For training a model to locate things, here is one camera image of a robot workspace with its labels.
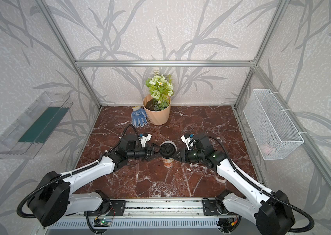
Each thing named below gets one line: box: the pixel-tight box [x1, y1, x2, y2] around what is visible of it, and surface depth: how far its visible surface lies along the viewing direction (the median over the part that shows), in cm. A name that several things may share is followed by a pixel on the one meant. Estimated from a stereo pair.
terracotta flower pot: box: [142, 94, 171, 126], surface depth 100 cm
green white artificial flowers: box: [145, 70, 174, 112], surface depth 96 cm
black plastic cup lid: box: [159, 142, 177, 159], surface depth 77 cm
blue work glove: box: [131, 106, 148, 128], surface depth 114 cm
